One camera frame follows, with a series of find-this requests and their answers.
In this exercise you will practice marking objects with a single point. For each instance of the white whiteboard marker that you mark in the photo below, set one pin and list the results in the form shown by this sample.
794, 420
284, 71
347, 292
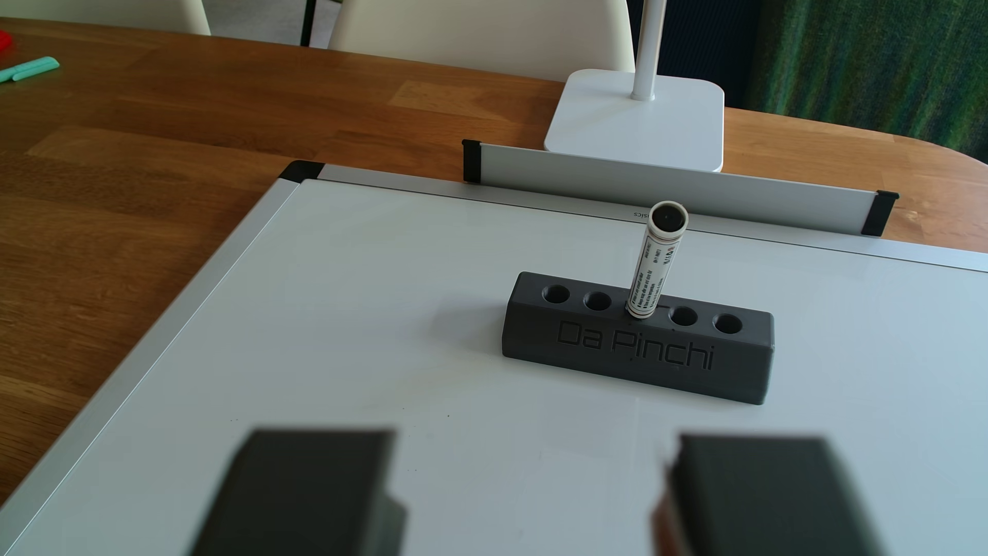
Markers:
654, 270

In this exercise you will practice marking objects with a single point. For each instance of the grey marker holder block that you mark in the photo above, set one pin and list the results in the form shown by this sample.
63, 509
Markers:
586, 347

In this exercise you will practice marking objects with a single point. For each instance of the silver whiteboard tray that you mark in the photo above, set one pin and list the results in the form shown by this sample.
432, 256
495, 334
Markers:
695, 189

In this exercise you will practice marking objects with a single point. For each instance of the white lamp stand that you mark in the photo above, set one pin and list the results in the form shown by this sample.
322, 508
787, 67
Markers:
641, 123

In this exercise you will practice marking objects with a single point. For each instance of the green curtain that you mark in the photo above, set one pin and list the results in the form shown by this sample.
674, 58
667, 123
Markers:
864, 62

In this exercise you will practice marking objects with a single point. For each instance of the white chair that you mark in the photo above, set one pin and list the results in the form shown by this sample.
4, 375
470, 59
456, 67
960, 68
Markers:
116, 11
478, 31

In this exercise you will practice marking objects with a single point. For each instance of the teal highlighter pen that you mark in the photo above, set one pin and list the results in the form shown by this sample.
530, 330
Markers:
35, 69

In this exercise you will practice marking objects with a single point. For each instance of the small red object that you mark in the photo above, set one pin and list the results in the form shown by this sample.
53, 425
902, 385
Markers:
4, 40

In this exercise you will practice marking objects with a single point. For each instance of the whiteboard with silver frame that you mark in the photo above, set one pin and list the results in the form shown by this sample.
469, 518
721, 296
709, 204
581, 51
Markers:
309, 309

